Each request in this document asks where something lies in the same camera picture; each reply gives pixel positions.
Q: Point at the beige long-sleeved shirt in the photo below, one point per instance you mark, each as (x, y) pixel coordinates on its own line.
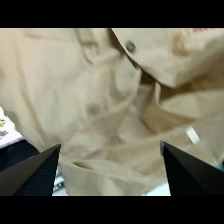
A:
(106, 100)

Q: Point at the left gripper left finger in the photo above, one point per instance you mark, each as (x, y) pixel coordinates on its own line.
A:
(36, 176)

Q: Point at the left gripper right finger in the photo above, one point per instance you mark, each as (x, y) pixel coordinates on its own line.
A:
(190, 176)

